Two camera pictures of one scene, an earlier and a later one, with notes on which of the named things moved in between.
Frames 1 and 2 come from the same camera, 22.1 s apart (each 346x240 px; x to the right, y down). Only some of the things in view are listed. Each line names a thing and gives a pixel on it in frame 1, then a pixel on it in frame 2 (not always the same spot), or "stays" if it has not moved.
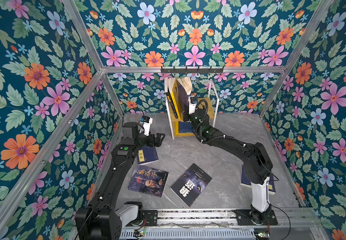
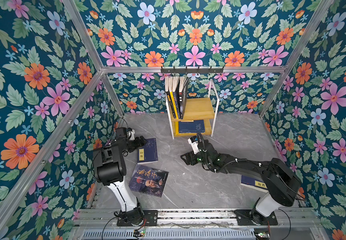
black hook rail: x=192 y=70 stays
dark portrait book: x=185 y=87 -> x=175 y=80
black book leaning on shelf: x=168 y=93 stays
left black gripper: x=158 y=140 -> x=136 y=145
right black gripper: x=186 y=117 -> x=188 y=155
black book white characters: x=191 y=184 -> x=182 y=92
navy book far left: x=147 y=154 stays
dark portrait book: x=148 y=180 stays
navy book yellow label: x=186 y=127 stays
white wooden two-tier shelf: x=181 y=128 stays
